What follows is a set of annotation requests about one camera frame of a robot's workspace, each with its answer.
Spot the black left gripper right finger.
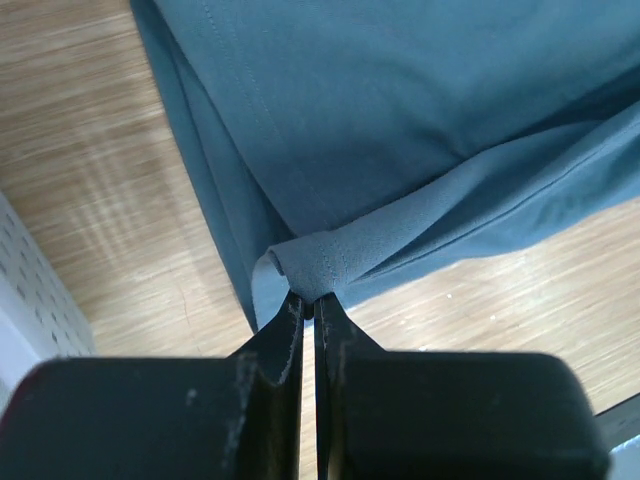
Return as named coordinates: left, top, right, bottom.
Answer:
left=314, top=294, right=384, bottom=479

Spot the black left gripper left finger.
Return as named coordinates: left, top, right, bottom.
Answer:
left=227, top=293, right=304, bottom=479

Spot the teal blue t-shirt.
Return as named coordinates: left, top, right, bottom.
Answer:
left=131, top=1, right=639, bottom=330

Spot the white plastic laundry basket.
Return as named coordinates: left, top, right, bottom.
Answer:
left=0, top=197, right=97, bottom=406

